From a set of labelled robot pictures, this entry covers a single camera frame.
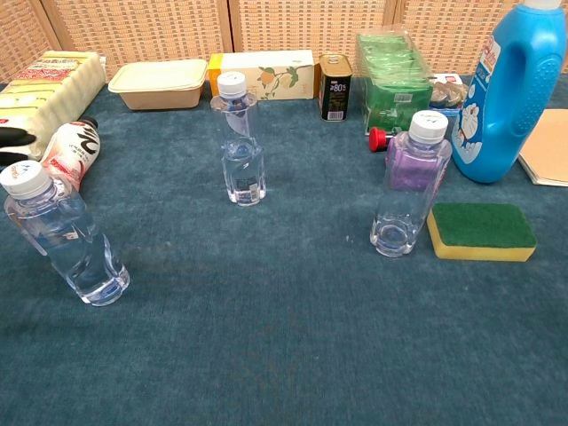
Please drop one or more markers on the blister pack of clips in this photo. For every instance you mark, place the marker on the blister pack of clips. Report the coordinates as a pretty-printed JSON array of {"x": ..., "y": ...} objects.
[{"x": 444, "y": 95}]

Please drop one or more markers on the brown spiral notebook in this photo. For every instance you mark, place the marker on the brown spiral notebook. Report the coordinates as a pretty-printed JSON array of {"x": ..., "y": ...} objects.
[{"x": 548, "y": 151}]

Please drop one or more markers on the purple wrapped packet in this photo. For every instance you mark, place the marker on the purple wrapped packet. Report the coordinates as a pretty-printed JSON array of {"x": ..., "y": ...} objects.
[{"x": 410, "y": 166}]

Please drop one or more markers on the beige lidded food container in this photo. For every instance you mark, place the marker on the beige lidded food container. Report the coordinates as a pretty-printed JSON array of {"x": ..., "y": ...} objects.
[{"x": 155, "y": 84}]

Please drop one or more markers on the woven rattan folding screen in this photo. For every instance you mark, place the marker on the woven rattan folding screen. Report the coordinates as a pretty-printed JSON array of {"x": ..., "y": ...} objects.
[{"x": 310, "y": 26}]

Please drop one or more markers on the clear plastic water bottle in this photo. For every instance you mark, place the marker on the clear plastic water bottle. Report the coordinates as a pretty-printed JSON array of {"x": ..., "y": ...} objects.
[
  {"x": 399, "y": 222},
  {"x": 242, "y": 177},
  {"x": 80, "y": 248}
]

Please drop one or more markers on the pink white drink bottle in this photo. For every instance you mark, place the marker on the pink white drink bottle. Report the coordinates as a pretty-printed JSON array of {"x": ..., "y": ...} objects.
[{"x": 75, "y": 146}]

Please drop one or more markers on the blue detergent bottle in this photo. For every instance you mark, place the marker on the blue detergent bottle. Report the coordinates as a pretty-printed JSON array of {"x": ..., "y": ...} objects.
[{"x": 488, "y": 146}]

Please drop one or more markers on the yellow sponge multipack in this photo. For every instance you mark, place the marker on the yellow sponge multipack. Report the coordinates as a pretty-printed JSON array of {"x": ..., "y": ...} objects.
[{"x": 44, "y": 89}]

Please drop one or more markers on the gold black tin can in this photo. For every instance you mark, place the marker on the gold black tin can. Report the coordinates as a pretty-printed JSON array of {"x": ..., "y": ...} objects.
[{"x": 336, "y": 93}]

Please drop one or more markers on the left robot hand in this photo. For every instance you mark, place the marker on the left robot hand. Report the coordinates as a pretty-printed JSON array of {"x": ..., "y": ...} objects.
[{"x": 15, "y": 136}]

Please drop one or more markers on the teal carpet table cover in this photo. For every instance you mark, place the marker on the teal carpet table cover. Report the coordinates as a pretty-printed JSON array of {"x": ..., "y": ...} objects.
[{"x": 310, "y": 333}]

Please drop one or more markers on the green yellow sponge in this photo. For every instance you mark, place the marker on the green yellow sponge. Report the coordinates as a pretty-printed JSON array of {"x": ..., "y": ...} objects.
[{"x": 481, "y": 226}]

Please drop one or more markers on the white orange tea box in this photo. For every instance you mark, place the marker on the white orange tea box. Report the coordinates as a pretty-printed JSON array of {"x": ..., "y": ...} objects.
[{"x": 275, "y": 66}]

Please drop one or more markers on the clear box green sachets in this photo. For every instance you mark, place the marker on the clear box green sachets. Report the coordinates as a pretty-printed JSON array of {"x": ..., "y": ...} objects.
[{"x": 390, "y": 80}]

